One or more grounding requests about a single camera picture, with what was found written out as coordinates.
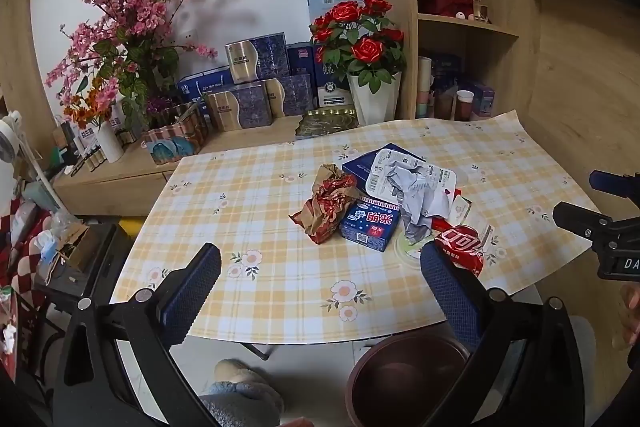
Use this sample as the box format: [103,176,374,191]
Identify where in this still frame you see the blue white tall box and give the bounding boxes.
[312,47,356,110]

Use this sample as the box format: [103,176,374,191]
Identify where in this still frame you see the black cart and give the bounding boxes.
[30,219,136,358]

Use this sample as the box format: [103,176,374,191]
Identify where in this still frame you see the white desk fan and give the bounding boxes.
[0,109,66,212]

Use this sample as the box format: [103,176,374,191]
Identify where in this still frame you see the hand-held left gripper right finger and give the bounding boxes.
[419,241,586,427]

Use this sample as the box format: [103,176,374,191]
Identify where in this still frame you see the row of small brown bottles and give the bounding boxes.
[70,146,108,178]

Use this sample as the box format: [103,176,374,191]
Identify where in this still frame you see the yellow checked floral tablecloth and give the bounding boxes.
[109,109,601,343]

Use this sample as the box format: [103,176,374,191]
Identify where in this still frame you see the pink blossom artificial plant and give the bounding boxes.
[44,0,226,128]

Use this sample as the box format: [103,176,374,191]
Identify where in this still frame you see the red white checked cloth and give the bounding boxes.
[0,199,56,378]

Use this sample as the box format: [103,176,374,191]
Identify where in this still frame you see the purple small box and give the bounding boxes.
[470,82,497,118]

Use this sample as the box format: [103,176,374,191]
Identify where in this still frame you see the orange artificial flowers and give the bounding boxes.
[62,74,118,130]

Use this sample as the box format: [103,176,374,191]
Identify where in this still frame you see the gold blue gift box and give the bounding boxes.
[263,73,315,118]
[224,32,291,85]
[202,83,273,132]

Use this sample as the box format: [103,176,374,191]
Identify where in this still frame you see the red packet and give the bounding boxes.
[432,227,493,278]

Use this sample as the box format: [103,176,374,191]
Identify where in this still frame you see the gold green tray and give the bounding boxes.
[295,108,358,140]

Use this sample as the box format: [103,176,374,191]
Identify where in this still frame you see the red paper cup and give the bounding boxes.
[454,90,475,122]

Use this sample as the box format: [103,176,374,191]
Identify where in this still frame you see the woven basket with blue shells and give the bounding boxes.
[140,102,210,166]

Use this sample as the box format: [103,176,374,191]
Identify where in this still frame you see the blue white milk carton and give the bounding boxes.
[340,197,402,254]

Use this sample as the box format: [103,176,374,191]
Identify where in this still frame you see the red rose bouquet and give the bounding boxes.
[309,0,406,95]

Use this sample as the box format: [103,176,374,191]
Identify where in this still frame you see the dark blue box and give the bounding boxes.
[286,42,317,80]

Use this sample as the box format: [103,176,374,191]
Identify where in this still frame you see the navy blue box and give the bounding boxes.
[341,143,428,198]

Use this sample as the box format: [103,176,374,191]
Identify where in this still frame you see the person's right hand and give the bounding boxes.
[619,282,640,353]

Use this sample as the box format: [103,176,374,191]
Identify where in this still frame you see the clear plastic lid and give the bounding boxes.
[392,227,436,265]

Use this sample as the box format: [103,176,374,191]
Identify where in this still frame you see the brown waste bin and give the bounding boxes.
[346,333,473,427]

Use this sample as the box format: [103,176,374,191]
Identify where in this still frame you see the blue box on shelf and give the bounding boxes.
[431,53,463,92]

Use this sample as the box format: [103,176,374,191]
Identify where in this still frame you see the white box with blue label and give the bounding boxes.
[70,117,101,158]

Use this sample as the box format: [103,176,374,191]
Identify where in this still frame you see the blue flat carton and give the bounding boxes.
[176,66,236,105]

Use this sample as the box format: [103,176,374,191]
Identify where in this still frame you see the tall white vase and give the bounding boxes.
[95,119,125,165]

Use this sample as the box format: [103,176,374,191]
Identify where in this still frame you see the white flower pot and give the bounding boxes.
[347,71,402,126]

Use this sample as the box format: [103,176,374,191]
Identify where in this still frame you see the brown red wrapper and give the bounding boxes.
[290,163,360,245]

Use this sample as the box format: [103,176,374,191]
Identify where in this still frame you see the stack of paper cups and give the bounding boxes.
[416,56,433,120]

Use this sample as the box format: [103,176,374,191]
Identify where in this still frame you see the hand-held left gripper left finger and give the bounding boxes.
[52,242,223,427]

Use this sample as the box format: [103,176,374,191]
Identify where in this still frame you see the white plastic tray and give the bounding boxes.
[387,159,453,245]

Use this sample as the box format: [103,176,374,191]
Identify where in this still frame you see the person's leg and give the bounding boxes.
[197,358,286,427]

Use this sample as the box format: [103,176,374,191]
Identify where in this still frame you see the purple artificial flowers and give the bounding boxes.
[145,96,176,118]

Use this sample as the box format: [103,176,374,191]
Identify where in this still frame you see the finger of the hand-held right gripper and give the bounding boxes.
[552,202,616,248]
[589,169,640,208]

